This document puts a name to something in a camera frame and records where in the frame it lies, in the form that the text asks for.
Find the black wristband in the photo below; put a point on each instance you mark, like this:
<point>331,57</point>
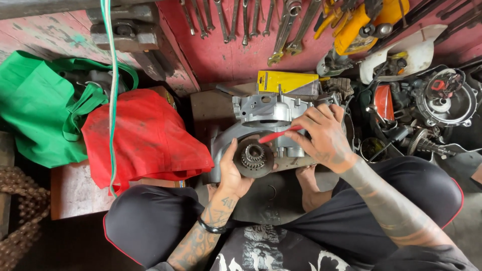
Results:
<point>211,227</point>

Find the person's bare foot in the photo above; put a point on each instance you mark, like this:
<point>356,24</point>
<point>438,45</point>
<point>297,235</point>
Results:
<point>310,188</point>

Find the person's black shorts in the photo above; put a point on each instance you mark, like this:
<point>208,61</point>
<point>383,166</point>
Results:
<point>150,222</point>

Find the row of hanging steel wrenches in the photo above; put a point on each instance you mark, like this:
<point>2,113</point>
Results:
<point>241,20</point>

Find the green fabric bag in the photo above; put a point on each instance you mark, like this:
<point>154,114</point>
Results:
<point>34,109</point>

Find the silver engine crankcase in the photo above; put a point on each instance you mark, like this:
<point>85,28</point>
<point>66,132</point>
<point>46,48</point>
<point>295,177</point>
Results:
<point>263,109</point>

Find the yellow power tool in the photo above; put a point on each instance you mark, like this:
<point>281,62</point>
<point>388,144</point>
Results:
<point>361,28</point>

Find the heap of engine parts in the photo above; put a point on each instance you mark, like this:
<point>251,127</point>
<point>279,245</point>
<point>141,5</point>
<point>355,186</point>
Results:
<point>414,120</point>

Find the steel gear shaft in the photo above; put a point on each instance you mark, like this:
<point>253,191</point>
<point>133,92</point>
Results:
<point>427,144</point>

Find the round toothed clutch gear disc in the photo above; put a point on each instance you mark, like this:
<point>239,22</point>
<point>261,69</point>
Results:
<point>253,158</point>

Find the black round can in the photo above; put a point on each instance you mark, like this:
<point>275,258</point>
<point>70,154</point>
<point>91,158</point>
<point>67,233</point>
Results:
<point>372,149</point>

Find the dirty grey cloth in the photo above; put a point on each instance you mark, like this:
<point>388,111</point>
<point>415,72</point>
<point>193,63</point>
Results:
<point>339,88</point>

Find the small metal circlip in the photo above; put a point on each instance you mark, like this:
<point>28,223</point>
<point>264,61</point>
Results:
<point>272,192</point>

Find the person's black printed shirt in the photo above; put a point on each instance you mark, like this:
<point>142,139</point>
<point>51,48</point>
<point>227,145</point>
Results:
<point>286,250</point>

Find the person's right hand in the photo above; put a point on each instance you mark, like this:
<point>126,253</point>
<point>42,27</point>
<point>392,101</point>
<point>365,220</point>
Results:
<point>327,143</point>

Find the red fabric bag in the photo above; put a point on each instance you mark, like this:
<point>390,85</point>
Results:
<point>143,139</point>

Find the orange plastic part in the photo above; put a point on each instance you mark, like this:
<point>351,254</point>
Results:
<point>384,103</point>

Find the yellow packet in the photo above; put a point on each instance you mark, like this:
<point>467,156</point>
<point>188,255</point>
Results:
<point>286,81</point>

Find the bundle of black rods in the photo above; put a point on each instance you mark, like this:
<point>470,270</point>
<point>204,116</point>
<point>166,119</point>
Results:
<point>452,17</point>

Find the round silver magneto cover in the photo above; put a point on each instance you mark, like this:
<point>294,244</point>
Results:
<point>446,101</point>

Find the worn wooden box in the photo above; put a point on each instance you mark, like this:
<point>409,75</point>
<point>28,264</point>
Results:
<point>75,194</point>

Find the person's left hand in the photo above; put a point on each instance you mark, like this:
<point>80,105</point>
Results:
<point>229,180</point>

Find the white plastic cover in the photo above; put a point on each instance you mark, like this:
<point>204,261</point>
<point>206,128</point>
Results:
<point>406,52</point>

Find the grey metal bench vise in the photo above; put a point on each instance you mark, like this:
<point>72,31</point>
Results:
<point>128,35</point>

